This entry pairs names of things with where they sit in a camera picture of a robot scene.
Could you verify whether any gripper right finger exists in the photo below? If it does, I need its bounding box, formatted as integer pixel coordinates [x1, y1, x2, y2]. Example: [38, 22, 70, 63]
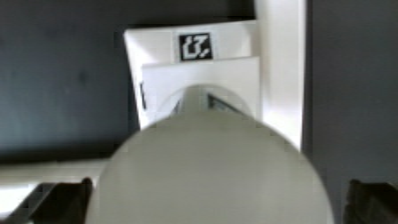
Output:
[343, 180, 398, 224]

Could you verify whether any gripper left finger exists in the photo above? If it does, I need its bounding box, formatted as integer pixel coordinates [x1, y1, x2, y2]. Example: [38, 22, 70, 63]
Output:
[2, 177, 94, 224]

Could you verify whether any white lamp bulb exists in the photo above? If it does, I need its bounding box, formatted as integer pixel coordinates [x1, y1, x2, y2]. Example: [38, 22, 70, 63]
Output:
[86, 86, 334, 224]

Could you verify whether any white lamp base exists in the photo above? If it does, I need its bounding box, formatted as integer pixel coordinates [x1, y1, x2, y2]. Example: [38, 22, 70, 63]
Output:
[125, 20, 261, 126]

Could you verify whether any white U-shaped fence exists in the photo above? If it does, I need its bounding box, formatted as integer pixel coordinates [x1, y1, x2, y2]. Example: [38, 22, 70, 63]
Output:
[0, 0, 306, 220]

